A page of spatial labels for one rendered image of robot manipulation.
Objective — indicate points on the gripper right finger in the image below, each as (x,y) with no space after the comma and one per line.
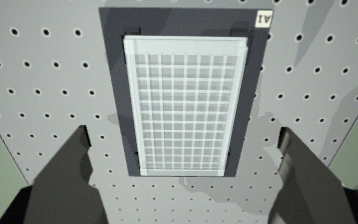
(312,194)

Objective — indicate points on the white well plate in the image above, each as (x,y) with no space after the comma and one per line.
(173,103)

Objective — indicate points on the dark grey plate nest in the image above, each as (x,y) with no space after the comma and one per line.
(117,22)

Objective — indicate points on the grey perforated base plate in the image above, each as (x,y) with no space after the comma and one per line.
(54,76)

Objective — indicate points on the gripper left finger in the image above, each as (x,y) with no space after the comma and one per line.
(60,193)

